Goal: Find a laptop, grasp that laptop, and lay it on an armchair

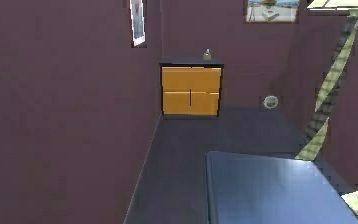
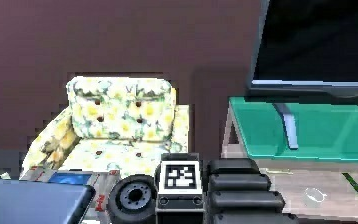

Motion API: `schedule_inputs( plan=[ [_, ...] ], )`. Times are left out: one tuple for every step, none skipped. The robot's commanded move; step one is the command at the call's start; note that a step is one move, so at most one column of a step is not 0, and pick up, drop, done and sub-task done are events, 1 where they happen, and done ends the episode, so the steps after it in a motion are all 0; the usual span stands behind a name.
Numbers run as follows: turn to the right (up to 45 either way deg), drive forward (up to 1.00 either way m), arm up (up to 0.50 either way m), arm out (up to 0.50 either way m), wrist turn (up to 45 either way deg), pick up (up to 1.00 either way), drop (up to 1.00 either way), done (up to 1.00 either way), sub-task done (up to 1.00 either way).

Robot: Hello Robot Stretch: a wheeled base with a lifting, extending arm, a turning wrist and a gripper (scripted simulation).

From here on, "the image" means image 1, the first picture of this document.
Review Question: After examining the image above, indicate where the brown framed landscape picture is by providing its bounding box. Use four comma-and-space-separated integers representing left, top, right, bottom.
245, 0, 301, 24

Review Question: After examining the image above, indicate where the orange cupboard with black frame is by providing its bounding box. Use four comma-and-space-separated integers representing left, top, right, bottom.
159, 56, 225, 120

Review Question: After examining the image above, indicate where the white framed wall picture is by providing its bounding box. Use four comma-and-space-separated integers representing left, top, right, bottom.
129, 0, 147, 48

